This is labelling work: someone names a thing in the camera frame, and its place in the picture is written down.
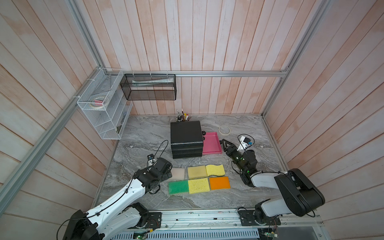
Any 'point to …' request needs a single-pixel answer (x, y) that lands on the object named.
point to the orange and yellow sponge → (219, 183)
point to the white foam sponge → (178, 174)
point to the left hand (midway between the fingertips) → (160, 175)
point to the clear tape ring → (223, 133)
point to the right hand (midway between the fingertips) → (222, 140)
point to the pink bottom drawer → (211, 145)
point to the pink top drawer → (204, 133)
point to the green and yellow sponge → (178, 187)
